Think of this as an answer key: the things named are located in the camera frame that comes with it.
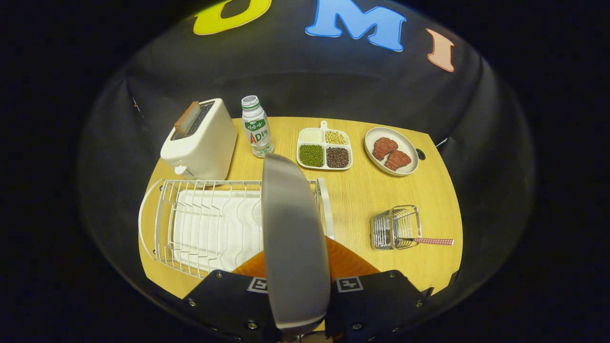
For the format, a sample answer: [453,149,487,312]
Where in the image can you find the red meat piece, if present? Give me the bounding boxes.
[372,137,399,161]
[385,150,412,171]

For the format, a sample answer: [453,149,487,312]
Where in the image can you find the dark red beans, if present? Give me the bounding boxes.
[326,147,350,168]

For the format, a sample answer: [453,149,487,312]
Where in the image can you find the white wire dish rack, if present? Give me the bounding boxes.
[138,178,335,279]

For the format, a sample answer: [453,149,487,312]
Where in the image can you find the white drip tray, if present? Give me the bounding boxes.
[173,190,264,273]

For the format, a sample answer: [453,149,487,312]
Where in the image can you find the white toaster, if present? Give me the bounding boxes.
[160,98,238,182]

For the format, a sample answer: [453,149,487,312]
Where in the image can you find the green mung beans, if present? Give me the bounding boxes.
[299,145,325,167]

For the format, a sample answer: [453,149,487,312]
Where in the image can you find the metal wire basket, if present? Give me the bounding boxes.
[370,205,422,251]

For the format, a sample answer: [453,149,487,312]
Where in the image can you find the black backdrop cloth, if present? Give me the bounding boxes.
[79,0,534,305]

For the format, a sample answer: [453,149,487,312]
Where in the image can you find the beige round plate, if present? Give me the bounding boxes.
[261,153,331,334]

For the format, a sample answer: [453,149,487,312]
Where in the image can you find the white plastic drink bottle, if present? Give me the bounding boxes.
[241,95,275,158]

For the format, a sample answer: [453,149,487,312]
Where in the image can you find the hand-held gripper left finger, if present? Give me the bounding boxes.
[183,250,283,343]

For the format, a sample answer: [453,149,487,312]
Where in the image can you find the spoon with checkered handle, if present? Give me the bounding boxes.
[398,237,455,246]

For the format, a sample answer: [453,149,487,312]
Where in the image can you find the beige plate with meat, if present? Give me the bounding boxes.
[364,126,419,177]

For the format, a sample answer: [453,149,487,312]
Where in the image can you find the brown toast slice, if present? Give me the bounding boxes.
[173,101,202,136]

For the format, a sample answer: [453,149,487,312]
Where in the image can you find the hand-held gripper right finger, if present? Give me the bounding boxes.
[325,237,434,343]

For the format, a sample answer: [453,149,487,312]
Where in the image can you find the white divided tray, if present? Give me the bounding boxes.
[296,121,354,171]

